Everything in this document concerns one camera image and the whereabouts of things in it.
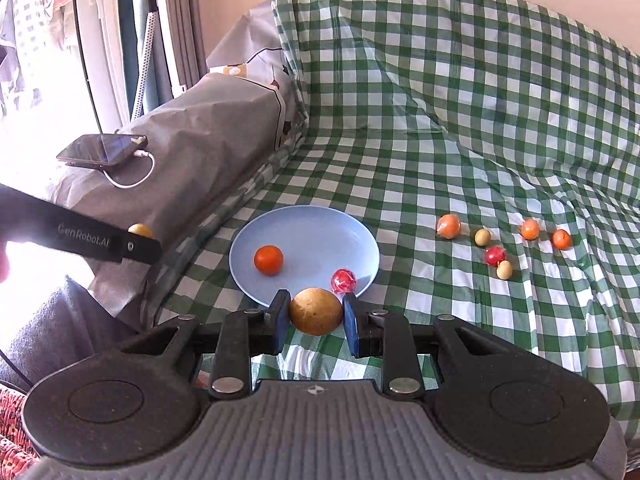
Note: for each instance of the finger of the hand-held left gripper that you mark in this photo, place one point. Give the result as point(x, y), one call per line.
point(145, 250)

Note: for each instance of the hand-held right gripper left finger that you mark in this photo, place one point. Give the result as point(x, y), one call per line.
point(278, 321)

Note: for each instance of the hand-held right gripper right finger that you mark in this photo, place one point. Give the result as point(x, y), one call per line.
point(350, 326)

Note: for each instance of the small yellow round fruit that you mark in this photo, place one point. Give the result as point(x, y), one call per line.
point(140, 230)

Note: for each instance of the large yellow-brown round fruit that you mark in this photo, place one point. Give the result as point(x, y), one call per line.
point(316, 311)

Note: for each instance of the light blue plate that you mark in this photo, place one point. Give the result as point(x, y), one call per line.
point(310, 240)

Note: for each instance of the person's left hand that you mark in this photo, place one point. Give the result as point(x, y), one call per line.
point(3, 262)

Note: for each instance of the red fruit in clear wrap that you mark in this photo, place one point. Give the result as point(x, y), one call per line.
point(343, 280)
point(495, 256)

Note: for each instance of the orange tomato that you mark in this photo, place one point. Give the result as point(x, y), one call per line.
point(269, 260)

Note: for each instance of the black smartphone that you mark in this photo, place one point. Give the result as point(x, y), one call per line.
point(102, 150)

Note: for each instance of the dark grey fabric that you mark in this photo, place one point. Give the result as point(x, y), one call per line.
point(60, 330)

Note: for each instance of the grey printed cloth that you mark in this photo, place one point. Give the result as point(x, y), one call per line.
point(200, 125)

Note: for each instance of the orange in net wrap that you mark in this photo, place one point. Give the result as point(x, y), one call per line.
point(448, 226)

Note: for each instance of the small pale green fruit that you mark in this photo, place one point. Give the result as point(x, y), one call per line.
point(482, 236)

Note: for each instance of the small pale yellow fruit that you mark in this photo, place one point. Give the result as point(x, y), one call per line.
point(504, 270)

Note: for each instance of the red patterned rug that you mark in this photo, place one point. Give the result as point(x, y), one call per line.
point(12, 420)

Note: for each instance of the small orange fruit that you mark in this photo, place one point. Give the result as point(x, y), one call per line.
point(530, 229)
point(561, 239)

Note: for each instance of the green checked cloth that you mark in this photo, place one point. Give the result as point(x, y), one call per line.
point(450, 135)

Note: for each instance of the grey curtain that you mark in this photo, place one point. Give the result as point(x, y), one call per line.
point(186, 20)

